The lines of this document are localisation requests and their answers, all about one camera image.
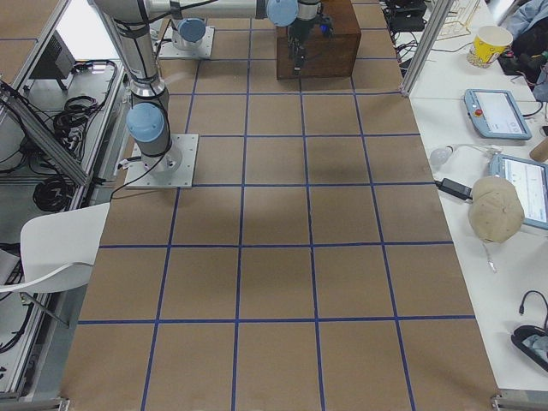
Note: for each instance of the dark wooden drawer cabinet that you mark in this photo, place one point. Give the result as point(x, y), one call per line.
point(326, 57)

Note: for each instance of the white light bulb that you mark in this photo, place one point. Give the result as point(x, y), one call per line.
point(440, 156)

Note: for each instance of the yellow popcorn bucket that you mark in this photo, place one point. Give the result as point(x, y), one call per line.
point(489, 44)

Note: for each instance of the black power adapter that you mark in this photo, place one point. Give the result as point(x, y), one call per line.
point(454, 189)

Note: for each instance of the upper blue teach pendant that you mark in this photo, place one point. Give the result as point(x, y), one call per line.
point(495, 114)

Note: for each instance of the blue teach pendant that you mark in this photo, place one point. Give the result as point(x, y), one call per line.
point(495, 114)
point(530, 181)

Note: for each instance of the black electronics box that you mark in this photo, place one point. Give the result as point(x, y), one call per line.
point(55, 63)

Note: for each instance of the beige baseball cap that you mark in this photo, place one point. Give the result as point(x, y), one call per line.
point(496, 212)

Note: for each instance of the lower blue teach pendant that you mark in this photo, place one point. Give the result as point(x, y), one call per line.
point(530, 181)

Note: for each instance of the white plastic chair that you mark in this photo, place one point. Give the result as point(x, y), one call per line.
point(57, 253)

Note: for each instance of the aluminium frame post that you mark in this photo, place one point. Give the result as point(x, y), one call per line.
point(429, 36)

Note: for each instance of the gold wire rack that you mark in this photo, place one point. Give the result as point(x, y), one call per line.
point(458, 20)

